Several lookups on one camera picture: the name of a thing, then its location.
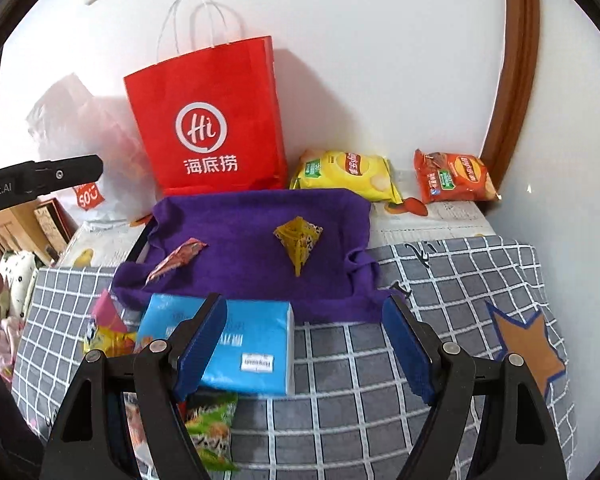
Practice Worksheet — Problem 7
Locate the red paper bag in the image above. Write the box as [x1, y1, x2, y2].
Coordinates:
[123, 0, 288, 197]

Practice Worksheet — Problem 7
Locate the white plastic bag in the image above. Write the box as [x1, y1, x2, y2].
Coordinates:
[25, 72, 155, 226]

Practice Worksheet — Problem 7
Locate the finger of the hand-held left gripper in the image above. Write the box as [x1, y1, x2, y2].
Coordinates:
[22, 156, 104, 195]

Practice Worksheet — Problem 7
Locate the green and red snack packet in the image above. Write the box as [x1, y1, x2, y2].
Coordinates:
[184, 391, 239, 472]

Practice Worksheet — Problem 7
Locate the yellow chips bag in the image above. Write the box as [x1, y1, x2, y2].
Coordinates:
[289, 148, 403, 204]

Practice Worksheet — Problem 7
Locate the dark brown box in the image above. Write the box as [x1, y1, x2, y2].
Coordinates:
[32, 198, 79, 267]

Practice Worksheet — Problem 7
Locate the grey checked blanket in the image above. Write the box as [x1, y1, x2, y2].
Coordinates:
[12, 235, 578, 480]

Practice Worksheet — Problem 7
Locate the red patterned snack packet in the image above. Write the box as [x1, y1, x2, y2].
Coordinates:
[144, 237, 209, 287]

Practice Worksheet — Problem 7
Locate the blue tissue pack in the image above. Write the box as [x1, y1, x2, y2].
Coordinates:
[135, 294, 296, 396]

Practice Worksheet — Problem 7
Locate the cardboard box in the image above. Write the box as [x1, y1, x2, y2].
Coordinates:
[0, 200, 37, 257]

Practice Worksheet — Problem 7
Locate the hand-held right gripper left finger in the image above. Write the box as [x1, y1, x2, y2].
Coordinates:
[40, 294, 228, 480]

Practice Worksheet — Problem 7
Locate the yellow triangular snack packet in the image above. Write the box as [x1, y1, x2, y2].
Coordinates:
[272, 215, 326, 278]

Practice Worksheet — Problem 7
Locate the brown wooden door frame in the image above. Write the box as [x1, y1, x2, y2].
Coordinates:
[480, 0, 541, 202]

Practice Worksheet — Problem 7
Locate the white spotted cloth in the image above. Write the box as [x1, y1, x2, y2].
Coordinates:
[0, 250, 39, 319]

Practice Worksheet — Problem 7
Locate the purple towel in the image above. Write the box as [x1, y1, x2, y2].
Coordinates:
[111, 187, 381, 323]

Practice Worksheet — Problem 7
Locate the orange chips bag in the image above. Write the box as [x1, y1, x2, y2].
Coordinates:
[413, 149, 501, 204]

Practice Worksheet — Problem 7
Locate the magenta snack packet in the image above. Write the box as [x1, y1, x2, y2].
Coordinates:
[90, 290, 129, 334]

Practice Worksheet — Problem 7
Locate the yellow snack packet blue label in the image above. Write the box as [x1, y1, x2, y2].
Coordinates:
[83, 326, 138, 358]

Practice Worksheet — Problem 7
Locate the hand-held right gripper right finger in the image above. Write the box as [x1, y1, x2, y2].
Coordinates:
[382, 294, 568, 480]

